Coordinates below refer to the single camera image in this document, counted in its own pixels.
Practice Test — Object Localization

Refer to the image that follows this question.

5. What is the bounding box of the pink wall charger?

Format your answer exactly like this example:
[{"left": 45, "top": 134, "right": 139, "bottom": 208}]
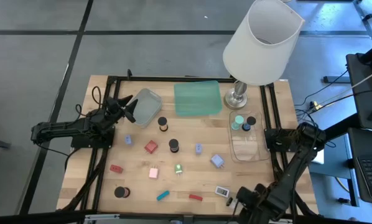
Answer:
[{"left": 148, "top": 165, "right": 160, "bottom": 180}]

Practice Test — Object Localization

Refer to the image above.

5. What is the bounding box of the black desk support bar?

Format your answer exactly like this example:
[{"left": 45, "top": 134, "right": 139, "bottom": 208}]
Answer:
[{"left": 324, "top": 113, "right": 361, "bottom": 141}]

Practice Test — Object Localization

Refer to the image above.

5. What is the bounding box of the black desk with keyboard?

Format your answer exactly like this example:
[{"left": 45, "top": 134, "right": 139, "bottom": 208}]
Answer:
[{"left": 347, "top": 127, "right": 372, "bottom": 207}]

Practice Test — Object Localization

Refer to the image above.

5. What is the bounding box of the black hourglass orange sand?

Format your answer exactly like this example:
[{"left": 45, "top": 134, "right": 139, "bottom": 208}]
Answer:
[{"left": 157, "top": 116, "right": 169, "bottom": 133}]

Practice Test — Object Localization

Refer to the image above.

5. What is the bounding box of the red cube wall charger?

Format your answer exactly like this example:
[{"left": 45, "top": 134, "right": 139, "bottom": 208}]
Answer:
[{"left": 144, "top": 139, "right": 159, "bottom": 155}]

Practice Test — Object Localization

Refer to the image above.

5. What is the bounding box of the silver table lamp white shade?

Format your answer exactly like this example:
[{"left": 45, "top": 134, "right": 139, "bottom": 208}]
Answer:
[{"left": 222, "top": 0, "right": 305, "bottom": 110}]

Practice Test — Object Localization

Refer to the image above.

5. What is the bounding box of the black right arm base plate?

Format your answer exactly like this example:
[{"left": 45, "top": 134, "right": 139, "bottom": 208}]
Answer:
[{"left": 264, "top": 128, "right": 308, "bottom": 153}]

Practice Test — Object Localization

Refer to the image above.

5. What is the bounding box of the white flat box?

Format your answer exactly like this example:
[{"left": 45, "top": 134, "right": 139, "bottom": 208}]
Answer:
[{"left": 310, "top": 148, "right": 325, "bottom": 165}]

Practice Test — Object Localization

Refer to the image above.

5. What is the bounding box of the black hourglass pale sand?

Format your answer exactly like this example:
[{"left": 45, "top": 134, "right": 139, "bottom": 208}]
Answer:
[{"left": 225, "top": 197, "right": 239, "bottom": 210}]

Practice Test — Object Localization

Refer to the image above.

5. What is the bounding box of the black aluminium table frame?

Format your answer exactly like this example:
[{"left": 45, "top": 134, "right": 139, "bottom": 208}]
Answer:
[{"left": 57, "top": 68, "right": 319, "bottom": 218}]

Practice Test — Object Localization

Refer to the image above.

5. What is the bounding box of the power strip with plugs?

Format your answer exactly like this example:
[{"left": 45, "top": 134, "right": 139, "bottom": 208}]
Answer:
[{"left": 309, "top": 100, "right": 323, "bottom": 112}]

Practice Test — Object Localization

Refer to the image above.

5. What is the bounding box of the black hourglass red sand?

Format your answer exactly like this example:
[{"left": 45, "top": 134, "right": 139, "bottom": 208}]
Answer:
[
  {"left": 168, "top": 138, "right": 180, "bottom": 154},
  {"left": 113, "top": 185, "right": 131, "bottom": 199}
]

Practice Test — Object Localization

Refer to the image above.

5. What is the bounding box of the black side desk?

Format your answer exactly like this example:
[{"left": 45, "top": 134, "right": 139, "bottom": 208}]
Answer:
[{"left": 345, "top": 39, "right": 372, "bottom": 131}]

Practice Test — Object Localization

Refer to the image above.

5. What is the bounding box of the black hourglass blue sand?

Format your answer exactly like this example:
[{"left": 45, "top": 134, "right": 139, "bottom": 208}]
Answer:
[{"left": 241, "top": 116, "right": 257, "bottom": 132}]

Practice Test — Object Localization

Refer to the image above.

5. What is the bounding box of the teal digital clock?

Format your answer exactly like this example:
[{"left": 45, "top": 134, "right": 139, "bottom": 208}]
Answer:
[{"left": 156, "top": 190, "right": 170, "bottom": 202}]

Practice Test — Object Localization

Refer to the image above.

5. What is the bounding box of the white digital clock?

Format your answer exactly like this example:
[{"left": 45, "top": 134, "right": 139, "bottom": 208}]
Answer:
[{"left": 215, "top": 185, "right": 231, "bottom": 198}]

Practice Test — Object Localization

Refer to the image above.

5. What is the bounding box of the clear plastic bin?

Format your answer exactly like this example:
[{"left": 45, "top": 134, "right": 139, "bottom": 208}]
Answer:
[{"left": 228, "top": 109, "right": 271, "bottom": 164}]

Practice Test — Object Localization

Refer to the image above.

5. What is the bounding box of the black camera mount beam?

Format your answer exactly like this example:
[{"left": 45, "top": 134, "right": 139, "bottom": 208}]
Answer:
[{"left": 0, "top": 208, "right": 372, "bottom": 224}]

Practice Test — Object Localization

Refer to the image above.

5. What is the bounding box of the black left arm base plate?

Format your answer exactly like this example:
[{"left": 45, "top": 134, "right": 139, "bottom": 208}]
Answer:
[{"left": 70, "top": 126, "right": 116, "bottom": 149}]

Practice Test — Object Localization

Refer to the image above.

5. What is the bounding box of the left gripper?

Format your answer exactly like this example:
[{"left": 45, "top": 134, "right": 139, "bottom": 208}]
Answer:
[{"left": 101, "top": 95, "right": 139, "bottom": 125}]

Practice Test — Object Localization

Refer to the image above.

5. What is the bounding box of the grey desk foot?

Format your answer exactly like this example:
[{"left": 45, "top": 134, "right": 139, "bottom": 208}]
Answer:
[{"left": 322, "top": 75, "right": 351, "bottom": 84}]

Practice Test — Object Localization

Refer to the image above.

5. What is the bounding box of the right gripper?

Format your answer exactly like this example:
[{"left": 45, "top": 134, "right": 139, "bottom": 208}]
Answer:
[{"left": 235, "top": 184, "right": 269, "bottom": 218}]

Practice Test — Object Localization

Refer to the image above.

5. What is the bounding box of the mint green hourglass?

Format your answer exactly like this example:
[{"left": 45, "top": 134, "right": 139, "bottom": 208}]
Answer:
[{"left": 230, "top": 114, "right": 245, "bottom": 131}]

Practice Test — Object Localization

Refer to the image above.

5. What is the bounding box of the green plastic tray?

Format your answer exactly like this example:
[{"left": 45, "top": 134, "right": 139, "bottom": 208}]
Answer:
[{"left": 173, "top": 80, "right": 223, "bottom": 118}]

